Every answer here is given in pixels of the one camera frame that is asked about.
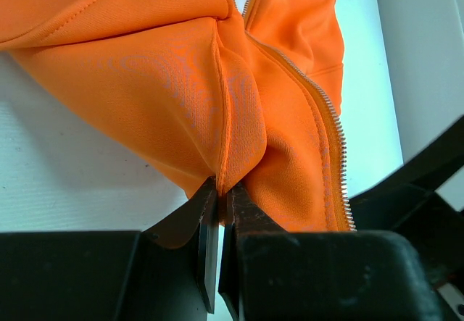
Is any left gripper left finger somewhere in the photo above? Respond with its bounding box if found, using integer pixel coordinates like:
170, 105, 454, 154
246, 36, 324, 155
144, 178, 219, 314

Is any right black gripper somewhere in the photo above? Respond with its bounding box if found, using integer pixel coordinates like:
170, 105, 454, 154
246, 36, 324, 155
349, 118, 463, 291

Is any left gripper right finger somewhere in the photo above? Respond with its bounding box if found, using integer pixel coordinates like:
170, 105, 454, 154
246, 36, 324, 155
218, 182, 285, 320

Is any orange zip jacket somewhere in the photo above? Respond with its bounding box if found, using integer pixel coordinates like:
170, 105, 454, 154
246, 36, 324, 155
1, 0, 355, 232

